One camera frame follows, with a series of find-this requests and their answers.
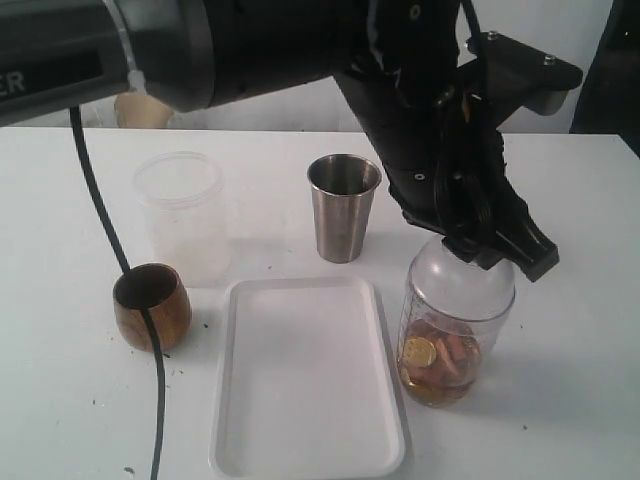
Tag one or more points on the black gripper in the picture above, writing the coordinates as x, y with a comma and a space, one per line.
448, 175

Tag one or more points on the brown wooden block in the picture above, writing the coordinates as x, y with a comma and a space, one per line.
459, 358

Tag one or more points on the clear plastic measuring jar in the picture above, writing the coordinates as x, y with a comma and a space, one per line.
425, 385

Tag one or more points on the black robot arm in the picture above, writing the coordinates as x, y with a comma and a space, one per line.
414, 73

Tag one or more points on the stainless steel cup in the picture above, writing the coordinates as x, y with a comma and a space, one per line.
342, 191

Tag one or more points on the brown wooden cup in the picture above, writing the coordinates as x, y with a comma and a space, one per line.
158, 288

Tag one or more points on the dark object at right edge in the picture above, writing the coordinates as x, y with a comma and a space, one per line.
609, 100

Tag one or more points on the clear dome lid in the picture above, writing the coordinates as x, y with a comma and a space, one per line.
441, 281

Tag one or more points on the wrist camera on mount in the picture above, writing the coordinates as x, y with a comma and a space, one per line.
509, 75

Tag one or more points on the translucent plastic jar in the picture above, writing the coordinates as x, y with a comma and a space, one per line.
184, 209

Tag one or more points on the white rectangular tray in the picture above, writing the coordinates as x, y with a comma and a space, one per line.
304, 387

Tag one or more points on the gold coin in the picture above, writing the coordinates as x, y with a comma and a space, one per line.
418, 352

